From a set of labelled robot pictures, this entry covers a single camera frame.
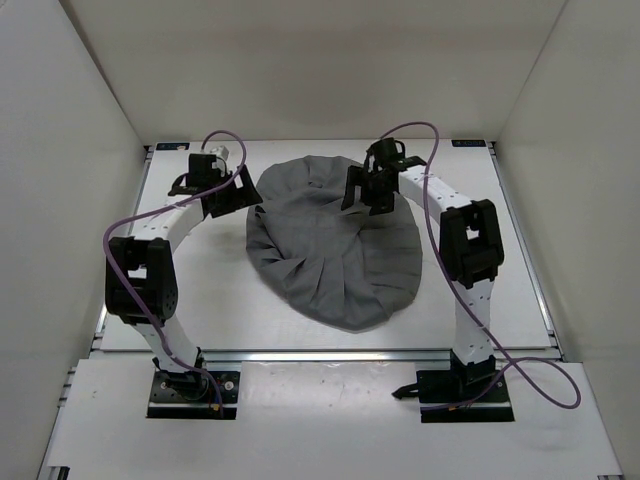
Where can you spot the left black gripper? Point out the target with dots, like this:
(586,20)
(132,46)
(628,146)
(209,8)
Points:
(243,196)

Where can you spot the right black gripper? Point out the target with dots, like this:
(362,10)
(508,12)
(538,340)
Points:
(360,177)

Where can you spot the grey pleated skirt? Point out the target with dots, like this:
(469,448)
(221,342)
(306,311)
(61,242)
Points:
(341,267)

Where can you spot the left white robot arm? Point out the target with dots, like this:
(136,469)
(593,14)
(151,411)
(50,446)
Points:
(141,286)

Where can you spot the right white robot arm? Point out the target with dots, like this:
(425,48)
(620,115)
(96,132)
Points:
(464,233)

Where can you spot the left blue table label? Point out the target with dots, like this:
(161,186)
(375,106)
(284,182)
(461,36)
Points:
(172,146)

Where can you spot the blue table label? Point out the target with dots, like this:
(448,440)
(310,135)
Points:
(172,146)
(468,143)

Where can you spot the right blue table label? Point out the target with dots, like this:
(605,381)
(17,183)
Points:
(468,143)

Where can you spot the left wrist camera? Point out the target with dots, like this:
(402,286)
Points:
(216,154)

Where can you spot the aluminium table rail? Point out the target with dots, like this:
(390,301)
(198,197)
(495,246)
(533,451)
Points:
(327,356)

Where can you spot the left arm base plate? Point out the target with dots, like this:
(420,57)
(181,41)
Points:
(190,396)

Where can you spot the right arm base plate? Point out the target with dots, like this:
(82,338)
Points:
(473,393)

